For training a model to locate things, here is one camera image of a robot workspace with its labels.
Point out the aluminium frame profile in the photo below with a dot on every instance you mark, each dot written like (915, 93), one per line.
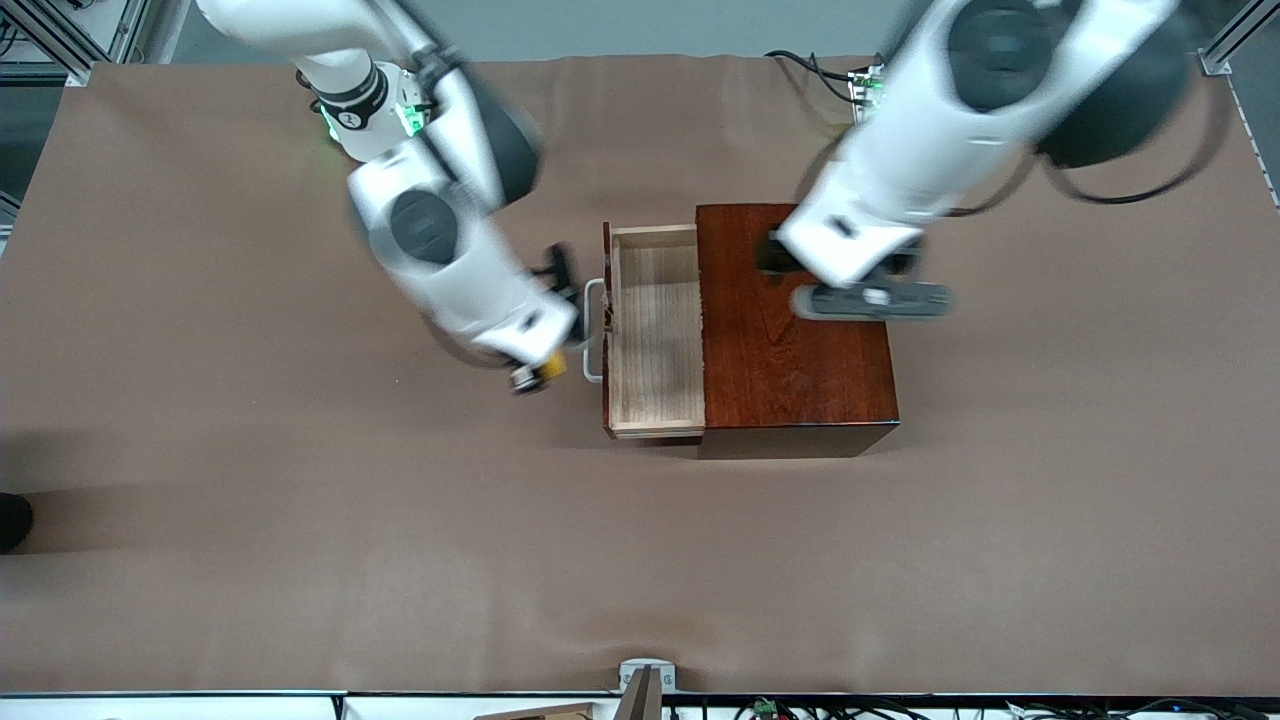
(60, 35)
(1238, 35)

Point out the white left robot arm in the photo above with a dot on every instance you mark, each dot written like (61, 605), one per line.
(960, 110)

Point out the grey metal bracket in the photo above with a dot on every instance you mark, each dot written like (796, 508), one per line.
(647, 680)

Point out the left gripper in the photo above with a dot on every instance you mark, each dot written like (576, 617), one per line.
(772, 254)

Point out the brown table cloth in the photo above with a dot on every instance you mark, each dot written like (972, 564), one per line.
(500, 550)

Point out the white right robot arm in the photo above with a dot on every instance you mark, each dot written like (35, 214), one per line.
(440, 200)

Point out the dark brown wooden cabinet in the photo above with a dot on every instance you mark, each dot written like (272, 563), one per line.
(800, 350)

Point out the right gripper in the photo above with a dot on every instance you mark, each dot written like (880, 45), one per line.
(559, 271)

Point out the black shoe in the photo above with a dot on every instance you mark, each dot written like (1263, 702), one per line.
(14, 522)

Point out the yellow block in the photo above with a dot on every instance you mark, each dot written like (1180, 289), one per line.
(552, 367)

